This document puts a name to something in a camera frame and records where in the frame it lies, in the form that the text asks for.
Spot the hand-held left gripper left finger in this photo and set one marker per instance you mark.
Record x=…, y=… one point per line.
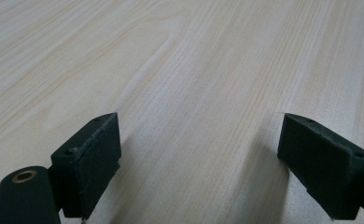
x=85, y=168

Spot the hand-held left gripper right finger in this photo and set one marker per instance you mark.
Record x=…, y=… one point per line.
x=323, y=168

